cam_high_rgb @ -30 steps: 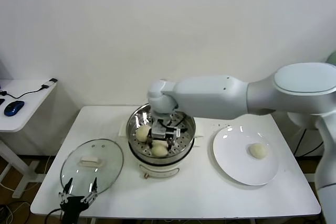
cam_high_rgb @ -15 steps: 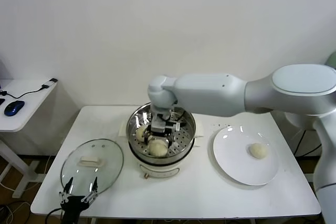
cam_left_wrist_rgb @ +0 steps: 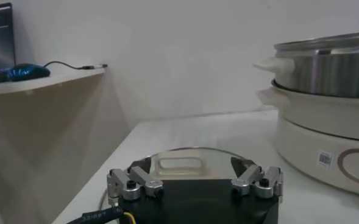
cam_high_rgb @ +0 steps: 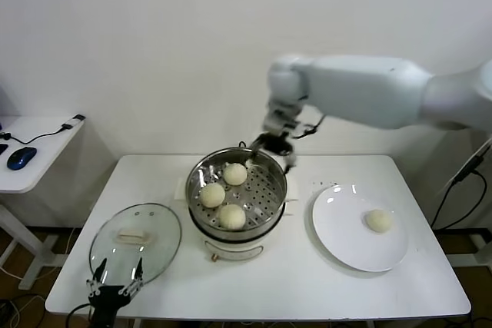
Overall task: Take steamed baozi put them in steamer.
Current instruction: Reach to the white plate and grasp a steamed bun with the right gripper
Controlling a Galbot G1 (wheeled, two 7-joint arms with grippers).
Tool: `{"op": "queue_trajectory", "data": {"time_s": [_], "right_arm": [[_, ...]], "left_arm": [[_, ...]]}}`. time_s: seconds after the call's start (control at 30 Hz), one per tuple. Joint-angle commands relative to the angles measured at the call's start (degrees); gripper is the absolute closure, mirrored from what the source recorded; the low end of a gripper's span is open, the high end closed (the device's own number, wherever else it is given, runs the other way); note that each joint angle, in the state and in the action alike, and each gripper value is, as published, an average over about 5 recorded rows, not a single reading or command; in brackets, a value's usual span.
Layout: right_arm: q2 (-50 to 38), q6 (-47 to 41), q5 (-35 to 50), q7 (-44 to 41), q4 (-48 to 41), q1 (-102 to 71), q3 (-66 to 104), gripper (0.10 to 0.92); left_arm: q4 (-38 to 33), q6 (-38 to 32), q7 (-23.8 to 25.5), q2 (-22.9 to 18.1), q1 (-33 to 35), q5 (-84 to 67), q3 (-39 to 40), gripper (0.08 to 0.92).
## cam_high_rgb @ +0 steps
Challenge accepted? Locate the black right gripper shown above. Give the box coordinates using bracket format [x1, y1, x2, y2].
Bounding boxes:
[245, 131, 299, 173]

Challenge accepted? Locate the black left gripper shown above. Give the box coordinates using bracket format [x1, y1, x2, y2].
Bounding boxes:
[86, 257, 145, 328]

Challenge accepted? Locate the white steamed baozi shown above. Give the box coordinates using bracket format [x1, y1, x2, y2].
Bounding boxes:
[198, 182, 227, 208]
[223, 162, 248, 186]
[364, 208, 394, 234]
[218, 204, 247, 231]

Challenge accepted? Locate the round glass pot lid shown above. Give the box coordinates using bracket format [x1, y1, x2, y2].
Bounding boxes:
[88, 203, 182, 289]

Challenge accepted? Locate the stainless steel steamer basket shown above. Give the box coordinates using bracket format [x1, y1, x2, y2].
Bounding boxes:
[185, 147, 288, 234]

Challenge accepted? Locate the white electric cooker pot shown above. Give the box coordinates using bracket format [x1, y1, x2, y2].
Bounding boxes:
[175, 176, 300, 263]

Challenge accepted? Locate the white round plate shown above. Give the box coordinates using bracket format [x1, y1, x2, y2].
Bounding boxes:
[311, 184, 409, 272]

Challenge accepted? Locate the white side desk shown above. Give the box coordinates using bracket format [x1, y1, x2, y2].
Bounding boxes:
[0, 115, 86, 293]

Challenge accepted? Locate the blue computer mouse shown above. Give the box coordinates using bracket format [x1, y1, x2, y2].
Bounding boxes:
[6, 147, 38, 171]

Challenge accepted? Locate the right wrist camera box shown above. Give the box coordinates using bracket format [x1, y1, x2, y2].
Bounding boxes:
[263, 111, 301, 133]

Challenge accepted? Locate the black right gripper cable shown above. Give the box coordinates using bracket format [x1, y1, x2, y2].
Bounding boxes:
[291, 112, 324, 141]

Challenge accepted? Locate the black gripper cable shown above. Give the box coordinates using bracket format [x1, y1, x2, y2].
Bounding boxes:
[291, 112, 324, 141]
[67, 303, 95, 328]

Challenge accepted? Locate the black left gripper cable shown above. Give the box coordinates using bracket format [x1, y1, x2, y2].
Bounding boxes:
[67, 303, 95, 328]

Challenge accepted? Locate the black cable with adapter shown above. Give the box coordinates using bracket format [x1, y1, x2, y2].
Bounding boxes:
[0, 114, 85, 145]

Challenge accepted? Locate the black power cable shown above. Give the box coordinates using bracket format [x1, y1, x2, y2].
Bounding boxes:
[428, 151, 487, 229]

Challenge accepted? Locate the thin white cable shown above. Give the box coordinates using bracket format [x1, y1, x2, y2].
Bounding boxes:
[434, 138, 492, 199]

